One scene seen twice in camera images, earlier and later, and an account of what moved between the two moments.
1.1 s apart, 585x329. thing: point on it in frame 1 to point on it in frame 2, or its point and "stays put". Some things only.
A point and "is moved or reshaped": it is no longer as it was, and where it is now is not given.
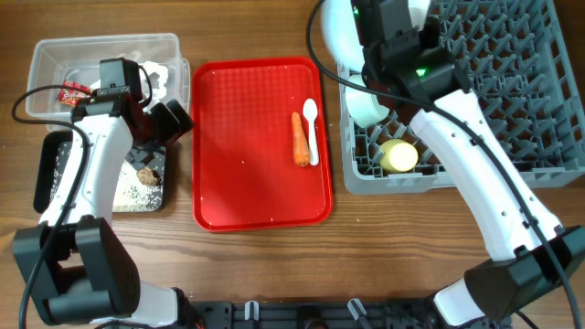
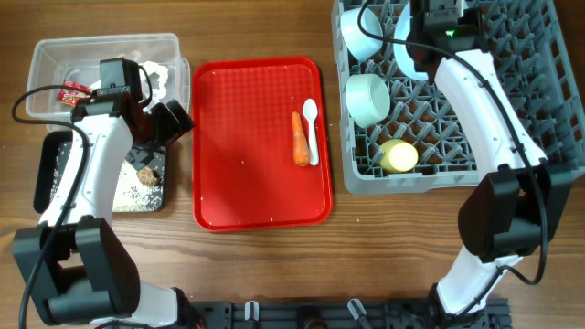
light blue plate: (342, 31) is moved or reshaped
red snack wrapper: (71, 91) stays put
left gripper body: (163, 126) stays put
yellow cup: (397, 155) stays put
